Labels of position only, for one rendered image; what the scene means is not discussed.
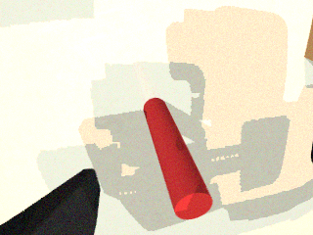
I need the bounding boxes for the red peg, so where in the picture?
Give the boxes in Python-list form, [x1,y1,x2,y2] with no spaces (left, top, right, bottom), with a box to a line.
[144,98,212,219]

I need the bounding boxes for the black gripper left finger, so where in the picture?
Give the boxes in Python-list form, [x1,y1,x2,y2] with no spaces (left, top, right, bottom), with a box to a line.
[0,168,101,235]

